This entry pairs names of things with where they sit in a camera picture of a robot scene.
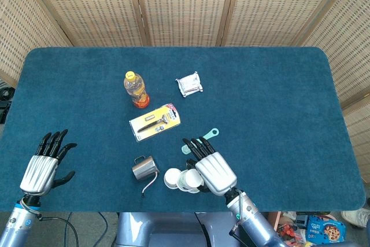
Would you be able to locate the blue cookie box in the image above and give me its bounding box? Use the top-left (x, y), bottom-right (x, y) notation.
top-left (306, 215), bottom-right (347, 244)

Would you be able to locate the razor in yellow blister pack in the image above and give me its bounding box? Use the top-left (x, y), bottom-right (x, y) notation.
top-left (128, 102), bottom-right (182, 143)

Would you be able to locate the woven wooden folding screen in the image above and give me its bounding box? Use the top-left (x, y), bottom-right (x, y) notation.
top-left (0, 0), bottom-right (370, 184)

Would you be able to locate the stainless steel milk pitcher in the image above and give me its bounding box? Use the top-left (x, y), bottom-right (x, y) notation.
top-left (132, 156), bottom-right (160, 197)

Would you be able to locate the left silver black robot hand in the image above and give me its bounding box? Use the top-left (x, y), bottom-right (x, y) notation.
top-left (19, 128), bottom-right (78, 197)

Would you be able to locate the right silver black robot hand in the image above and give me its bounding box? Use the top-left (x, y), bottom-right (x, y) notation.
top-left (182, 136), bottom-right (238, 197)

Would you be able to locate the paper cup large blue flower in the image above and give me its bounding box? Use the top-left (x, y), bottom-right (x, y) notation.
top-left (176, 168), bottom-right (204, 193)

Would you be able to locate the white foil packet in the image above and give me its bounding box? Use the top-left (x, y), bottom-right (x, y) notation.
top-left (175, 71), bottom-right (204, 97)

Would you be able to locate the black equipment pile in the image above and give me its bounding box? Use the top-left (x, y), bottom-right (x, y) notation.
top-left (0, 80), bottom-right (15, 125)

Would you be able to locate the thin dark floor cable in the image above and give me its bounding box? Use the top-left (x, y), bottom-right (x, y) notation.
top-left (98, 212), bottom-right (109, 238)

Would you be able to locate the white sneaker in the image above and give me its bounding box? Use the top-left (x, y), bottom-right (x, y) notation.
top-left (341, 208), bottom-right (370, 229)

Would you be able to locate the iced tea bottle yellow cap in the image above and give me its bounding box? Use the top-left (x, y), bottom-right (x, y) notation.
top-left (123, 71), bottom-right (151, 109)

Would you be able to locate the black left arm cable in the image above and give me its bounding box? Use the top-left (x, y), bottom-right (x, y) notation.
top-left (37, 213), bottom-right (80, 247)

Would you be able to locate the blue-grey robot torso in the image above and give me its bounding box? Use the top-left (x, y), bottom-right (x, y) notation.
top-left (115, 212), bottom-right (241, 247)

